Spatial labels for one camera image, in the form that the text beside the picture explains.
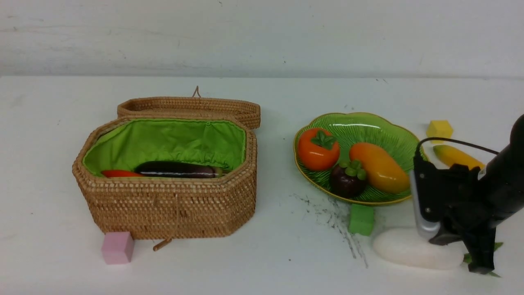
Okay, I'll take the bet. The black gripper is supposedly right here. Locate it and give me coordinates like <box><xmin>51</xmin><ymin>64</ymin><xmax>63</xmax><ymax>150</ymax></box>
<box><xmin>413</xmin><ymin>154</ymin><xmax>496</xmax><ymax>275</ymax></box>

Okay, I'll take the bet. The white toy radish with leaves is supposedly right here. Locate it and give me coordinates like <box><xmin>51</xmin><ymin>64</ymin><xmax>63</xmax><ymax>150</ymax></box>
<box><xmin>372</xmin><ymin>228</ymin><xmax>504</xmax><ymax>278</ymax></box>

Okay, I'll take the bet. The yellow toy banana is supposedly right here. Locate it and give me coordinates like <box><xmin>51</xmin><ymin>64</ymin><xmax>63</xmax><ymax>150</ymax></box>
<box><xmin>433</xmin><ymin>145</ymin><xmax>485</xmax><ymax>170</ymax></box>

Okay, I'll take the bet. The yellow orange toy mango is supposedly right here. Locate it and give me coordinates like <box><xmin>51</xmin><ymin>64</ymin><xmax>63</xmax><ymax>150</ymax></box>
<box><xmin>349</xmin><ymin>142</ymin><xmax>410</xmax><ymax>194</ymax></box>

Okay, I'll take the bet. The dark purple toy mangosteen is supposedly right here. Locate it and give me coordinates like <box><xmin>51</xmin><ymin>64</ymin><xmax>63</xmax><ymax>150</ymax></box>
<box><xmin>329</xmin><ymin>159</ymin><xmax>368</xmax><ymax>199</ymax></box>

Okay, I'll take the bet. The orange toy persimmon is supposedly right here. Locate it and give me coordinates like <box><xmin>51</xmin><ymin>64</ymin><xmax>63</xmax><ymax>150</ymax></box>
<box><xmin>296</xmin><ymin>128</ymin><xmax>341</xmax><ymax>171</ymax></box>

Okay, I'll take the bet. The purple toy eggplant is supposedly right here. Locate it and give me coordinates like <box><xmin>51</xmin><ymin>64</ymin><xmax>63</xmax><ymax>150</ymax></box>
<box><xmin>133</xmin><ymin>161</ymin><xmax>230</xmax><ymax>179</ymax></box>

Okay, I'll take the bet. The orange toy carrot with leaves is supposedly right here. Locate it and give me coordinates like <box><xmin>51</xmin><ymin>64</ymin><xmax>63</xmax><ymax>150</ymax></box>
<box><xmin>101</xmin><ymin>170</ymin><xmax>143</xmax><ymax>178</ymax></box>

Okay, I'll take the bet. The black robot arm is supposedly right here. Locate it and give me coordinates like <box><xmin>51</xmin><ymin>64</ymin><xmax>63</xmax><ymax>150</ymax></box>
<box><xmin>409</xmin><ymin>116</ymin><xmax>524</xmax><ymax>275</ymax></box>

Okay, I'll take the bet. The green foam cube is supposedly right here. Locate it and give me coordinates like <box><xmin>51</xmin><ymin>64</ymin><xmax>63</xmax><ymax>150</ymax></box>
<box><xmin>348</xmin><ymin>204</ymin><xmax>375</xmax><ymax>236</ymax></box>

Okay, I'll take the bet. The yellow foam cube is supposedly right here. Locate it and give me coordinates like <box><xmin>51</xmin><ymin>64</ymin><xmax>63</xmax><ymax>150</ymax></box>
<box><xmin>425</xmin><ymin>120</ymin><xmax>454</xmax><ymax>138</ymax></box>

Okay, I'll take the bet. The green ribbed glass plate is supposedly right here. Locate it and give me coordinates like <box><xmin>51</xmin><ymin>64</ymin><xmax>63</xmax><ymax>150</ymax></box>
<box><xmin>293</xmin><ymin>112</ymin><xmax>419</xmax><ymax>206</ymax></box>

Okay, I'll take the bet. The woven wicker basket lid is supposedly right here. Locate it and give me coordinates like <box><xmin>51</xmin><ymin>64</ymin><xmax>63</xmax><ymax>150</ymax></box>
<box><xmin>117</xmin><ymin>88</ymin><xmax>261</xmax><ymax>129</ymax></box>

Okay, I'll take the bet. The pink foam cube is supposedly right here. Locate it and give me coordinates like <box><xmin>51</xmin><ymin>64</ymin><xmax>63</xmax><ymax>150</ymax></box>
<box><xmin>101</xmin><ymin>231</ymin><xmax>134</xmax><ymax>265</ymax></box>

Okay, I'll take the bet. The woven wicker basket green lining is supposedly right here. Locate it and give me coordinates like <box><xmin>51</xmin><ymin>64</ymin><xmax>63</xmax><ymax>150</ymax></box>
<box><xmin>72</xmin><ymin>116</ymin><xmax>258</xmax><ymax>251</ymax></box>

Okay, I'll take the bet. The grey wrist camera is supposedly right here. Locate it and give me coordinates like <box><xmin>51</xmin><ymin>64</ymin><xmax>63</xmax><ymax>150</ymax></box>
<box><xmin>409</xmin><ymin>170</ymin><xmax>440</xmax><ymax>241</ymax></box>

